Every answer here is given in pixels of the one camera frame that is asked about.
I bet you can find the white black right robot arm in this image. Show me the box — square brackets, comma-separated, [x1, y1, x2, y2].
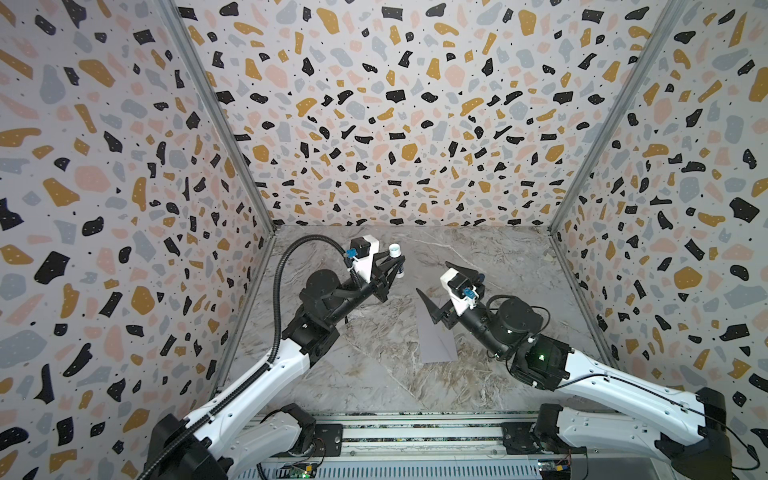
[419, 264, 734, 479]

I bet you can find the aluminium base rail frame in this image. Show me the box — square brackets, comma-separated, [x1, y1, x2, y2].
[161, 410, 679, 480]

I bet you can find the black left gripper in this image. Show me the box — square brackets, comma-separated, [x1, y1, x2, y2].
[326, 251, 403, 329]

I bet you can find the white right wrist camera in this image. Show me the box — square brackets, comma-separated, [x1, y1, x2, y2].
[440, 268, 480, 307]

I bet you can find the lavender envelope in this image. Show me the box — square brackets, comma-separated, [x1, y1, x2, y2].
[416, 299, 458, 364]

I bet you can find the blue glue stick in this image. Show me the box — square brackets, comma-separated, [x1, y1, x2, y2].
[388, 243, 404, 279]

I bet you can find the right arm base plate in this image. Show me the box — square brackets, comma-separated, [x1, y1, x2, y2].
[501, 422, 588, 455]

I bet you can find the left aluminium corner post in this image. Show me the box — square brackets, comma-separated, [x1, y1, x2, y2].
[155, 1, 276, 237]

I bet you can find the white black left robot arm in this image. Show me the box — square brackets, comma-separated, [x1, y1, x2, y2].
[140, 244, 405, 479]

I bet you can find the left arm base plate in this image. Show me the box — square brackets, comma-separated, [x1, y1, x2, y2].
[287, 423, 344, 457]

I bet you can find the aluminium corner post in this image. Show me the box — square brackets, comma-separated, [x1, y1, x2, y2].
[548, 0, 687, 238]
[155, 1, 276, 237]

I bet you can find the black corrugated cable conduit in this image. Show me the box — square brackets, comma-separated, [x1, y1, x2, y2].
[134, 234, 349, 480]

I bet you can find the right aluminium corner post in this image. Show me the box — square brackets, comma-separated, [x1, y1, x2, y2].
[548, 0, 687, 238]

